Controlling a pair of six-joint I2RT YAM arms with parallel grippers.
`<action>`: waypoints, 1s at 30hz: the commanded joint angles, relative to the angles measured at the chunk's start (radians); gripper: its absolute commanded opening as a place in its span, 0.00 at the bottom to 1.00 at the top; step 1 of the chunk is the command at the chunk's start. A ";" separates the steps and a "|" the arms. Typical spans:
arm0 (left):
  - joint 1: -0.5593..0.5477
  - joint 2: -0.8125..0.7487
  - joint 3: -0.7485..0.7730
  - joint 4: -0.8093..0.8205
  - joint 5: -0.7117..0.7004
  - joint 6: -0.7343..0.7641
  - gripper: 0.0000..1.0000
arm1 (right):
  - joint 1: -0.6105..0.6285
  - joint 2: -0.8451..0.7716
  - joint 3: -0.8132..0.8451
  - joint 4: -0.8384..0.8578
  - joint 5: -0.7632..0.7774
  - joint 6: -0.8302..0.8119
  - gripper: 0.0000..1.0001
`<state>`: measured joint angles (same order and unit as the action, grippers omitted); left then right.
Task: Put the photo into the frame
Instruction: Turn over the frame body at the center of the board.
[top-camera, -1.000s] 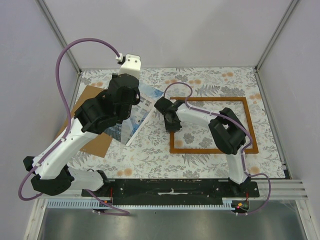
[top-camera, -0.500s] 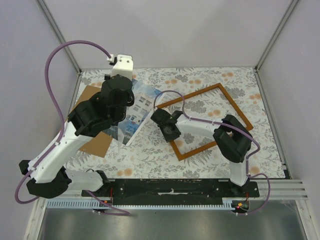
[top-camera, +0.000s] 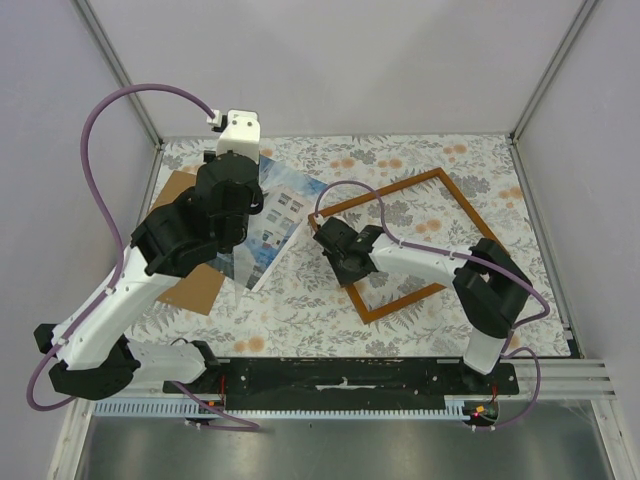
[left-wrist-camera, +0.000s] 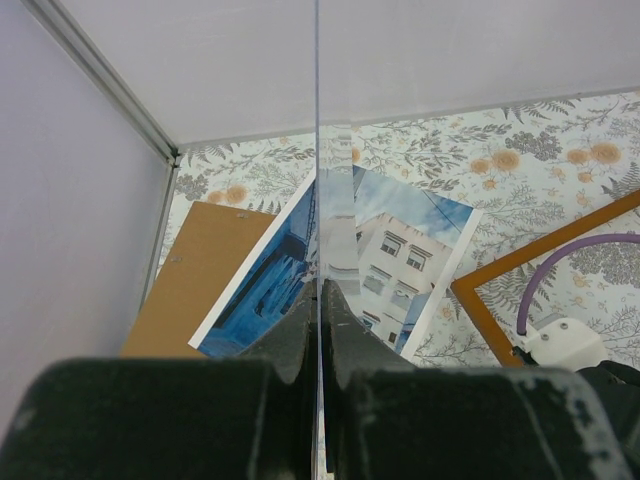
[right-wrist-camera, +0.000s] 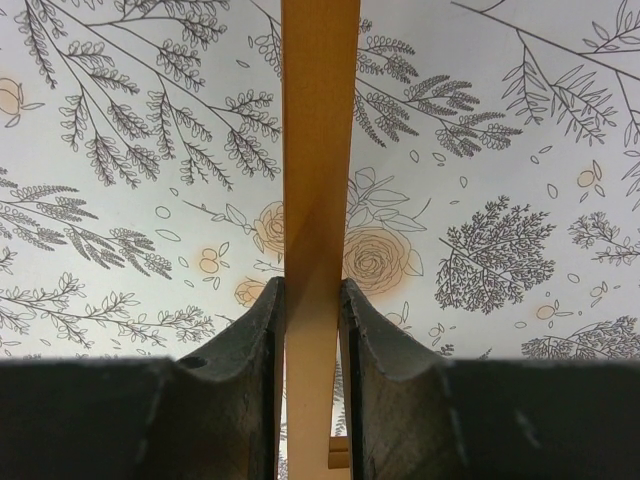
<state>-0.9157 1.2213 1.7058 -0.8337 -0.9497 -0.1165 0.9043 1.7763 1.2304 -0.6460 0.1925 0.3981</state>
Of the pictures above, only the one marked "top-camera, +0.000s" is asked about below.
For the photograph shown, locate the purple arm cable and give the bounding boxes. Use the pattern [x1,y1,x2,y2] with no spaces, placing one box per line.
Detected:
[27,84,261,432]
[313,180,551,432]

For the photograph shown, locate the light blue cable duct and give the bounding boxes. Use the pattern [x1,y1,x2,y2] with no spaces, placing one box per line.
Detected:
[93,397,488,420]

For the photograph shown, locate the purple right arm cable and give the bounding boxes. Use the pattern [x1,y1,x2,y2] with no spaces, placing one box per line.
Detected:
[313,180,551,432]

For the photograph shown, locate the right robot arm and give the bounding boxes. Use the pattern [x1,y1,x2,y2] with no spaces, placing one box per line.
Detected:
[313,217,533,394]

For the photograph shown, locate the right aluminium corner post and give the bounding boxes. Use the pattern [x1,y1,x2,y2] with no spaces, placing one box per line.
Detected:
[510,0,601,141]

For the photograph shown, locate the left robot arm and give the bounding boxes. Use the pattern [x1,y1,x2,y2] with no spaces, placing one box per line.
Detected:
[34,150,264,400]

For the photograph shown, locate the floral patterned table mat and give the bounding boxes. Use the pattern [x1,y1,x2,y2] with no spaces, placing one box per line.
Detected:
[128,134,577,357]

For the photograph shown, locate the building photo print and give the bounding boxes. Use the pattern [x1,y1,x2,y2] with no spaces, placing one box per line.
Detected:
[207,153,331,294]

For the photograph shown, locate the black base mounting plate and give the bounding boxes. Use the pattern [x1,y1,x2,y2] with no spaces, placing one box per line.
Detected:
[186,357,519,408]

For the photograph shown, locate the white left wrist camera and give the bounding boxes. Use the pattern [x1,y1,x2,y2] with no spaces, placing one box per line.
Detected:
[209,109,261,164]

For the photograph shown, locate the aluminium rail frame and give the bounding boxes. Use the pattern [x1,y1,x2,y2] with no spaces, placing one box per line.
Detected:
[48,349,639,479]

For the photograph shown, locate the left aluminium corner post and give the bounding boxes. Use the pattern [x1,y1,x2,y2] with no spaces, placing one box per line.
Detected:
[71,0,164,150]

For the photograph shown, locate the brown cardboard backing board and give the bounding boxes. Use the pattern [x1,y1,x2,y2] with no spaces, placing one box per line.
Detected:
[149,171,225,315]

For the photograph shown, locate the clear glass pane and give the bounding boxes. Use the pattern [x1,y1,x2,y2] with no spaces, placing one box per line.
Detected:
[215,153,311,301]

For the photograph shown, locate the aluminium corner post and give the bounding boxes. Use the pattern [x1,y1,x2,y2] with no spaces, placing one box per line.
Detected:
[510,0,601,141]
[71,0,164,150]

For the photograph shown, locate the wooden picture frame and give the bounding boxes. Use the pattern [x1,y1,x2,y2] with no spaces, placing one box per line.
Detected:
[307,167,512,325]

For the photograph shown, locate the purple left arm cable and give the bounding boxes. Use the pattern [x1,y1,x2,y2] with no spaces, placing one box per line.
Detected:
[27,84,261,432]

